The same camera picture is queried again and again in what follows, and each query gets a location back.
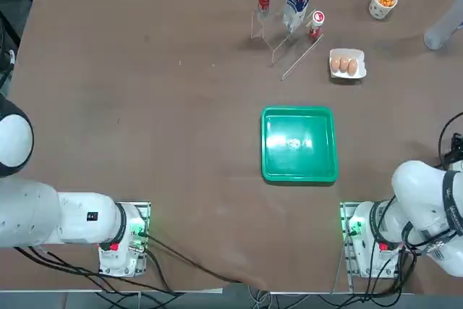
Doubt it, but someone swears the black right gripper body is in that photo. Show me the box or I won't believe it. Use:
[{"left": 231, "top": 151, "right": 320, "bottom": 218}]
[{"left": 443, "top": 134, "right": 463, "bottom": 165}]

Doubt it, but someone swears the white egg box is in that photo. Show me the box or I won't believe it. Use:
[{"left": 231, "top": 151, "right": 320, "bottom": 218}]
[{"left": 328, "top": 48, "right": 368, "bottom": 80}]

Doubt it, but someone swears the white paper popcorn cup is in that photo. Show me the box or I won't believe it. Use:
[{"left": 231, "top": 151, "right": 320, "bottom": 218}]
[{"left": 368, "top": 0, "right": 399, "bottom": 20}]

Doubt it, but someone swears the green plastic tray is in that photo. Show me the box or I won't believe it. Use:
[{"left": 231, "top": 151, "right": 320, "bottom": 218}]
[{"left": 260, "top": 106, "right": 340, "bottom": 184}]

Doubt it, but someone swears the red white-capped yogurt bottle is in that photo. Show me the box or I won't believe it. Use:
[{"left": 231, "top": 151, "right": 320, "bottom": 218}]
[{"left": 307, "top": 10, "right": 326, "bottom": 39}]

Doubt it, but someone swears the clear acrylic shelf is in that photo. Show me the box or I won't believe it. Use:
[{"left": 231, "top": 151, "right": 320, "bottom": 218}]
[{"left": 250, "top": 0, "right": 326, "bottom": 82}]

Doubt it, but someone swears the blue white milk carton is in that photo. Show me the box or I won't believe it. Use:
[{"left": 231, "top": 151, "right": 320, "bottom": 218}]
[{"left": 281, "top": 0, "right": 313, "bottom": 33}]

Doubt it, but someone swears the white cable bundle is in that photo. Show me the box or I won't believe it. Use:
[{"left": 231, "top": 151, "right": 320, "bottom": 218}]
[{"left": 249, "top": 285, "right": 276, "bottom": 309}]

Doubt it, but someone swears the black cable across table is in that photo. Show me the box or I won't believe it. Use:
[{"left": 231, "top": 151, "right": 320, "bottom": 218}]
[{"left": 139, "top": 231, "right": 265, "bottom": 287}]

